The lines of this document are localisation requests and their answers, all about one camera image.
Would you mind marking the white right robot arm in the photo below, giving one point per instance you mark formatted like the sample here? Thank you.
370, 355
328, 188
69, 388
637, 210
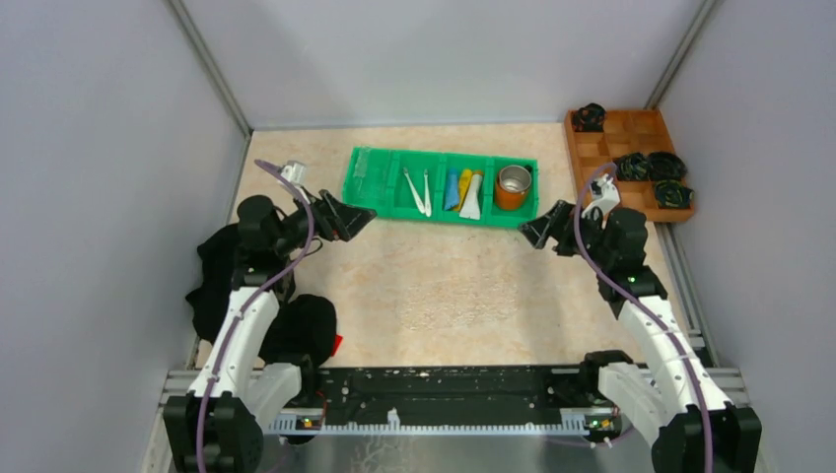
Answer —
690, 424

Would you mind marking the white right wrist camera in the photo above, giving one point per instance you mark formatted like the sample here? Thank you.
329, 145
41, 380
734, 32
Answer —
605, 198

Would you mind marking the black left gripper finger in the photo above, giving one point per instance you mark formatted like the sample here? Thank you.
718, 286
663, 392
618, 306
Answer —
345, 216
345, 230

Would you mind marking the red tag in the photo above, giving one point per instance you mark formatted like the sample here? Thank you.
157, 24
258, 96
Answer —
336, 345

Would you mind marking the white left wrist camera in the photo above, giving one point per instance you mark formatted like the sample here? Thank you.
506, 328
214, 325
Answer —
294, 172

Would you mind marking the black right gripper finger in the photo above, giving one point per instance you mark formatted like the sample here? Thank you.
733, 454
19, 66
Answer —
554, 218
537, 235

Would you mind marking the yellow toothpaste tube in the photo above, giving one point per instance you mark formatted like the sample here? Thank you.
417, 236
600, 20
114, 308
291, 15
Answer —
462, 187

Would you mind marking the blue toothpaste tube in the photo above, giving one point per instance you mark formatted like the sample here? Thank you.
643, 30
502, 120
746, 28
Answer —
452, 195

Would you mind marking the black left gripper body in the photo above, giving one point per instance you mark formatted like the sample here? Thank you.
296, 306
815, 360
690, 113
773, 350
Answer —
328, 214

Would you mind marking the brown wooden compartment tray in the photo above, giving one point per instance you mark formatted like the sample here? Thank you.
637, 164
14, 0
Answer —
649, 174

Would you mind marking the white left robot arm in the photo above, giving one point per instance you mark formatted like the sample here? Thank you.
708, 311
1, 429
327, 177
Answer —
219, 423

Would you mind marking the clear textured plastic tray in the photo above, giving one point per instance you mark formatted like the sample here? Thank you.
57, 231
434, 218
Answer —
366, 180

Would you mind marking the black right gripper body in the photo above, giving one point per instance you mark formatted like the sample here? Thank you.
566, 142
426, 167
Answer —
563, 228

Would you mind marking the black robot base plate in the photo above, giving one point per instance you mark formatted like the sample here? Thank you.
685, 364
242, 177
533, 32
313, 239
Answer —
470, 401

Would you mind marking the black cloth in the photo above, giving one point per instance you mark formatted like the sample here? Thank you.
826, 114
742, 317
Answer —
307, 324

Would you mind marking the white toothpaste tube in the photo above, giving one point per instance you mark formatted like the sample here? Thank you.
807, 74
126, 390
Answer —
470, 208

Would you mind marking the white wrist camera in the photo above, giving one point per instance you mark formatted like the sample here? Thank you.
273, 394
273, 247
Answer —
605, 198
294, 172

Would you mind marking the green compartment bin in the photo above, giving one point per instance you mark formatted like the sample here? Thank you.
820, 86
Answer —
399, 205

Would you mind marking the steel cup orange sleeve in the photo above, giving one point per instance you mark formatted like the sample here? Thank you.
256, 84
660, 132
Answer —
512, 186

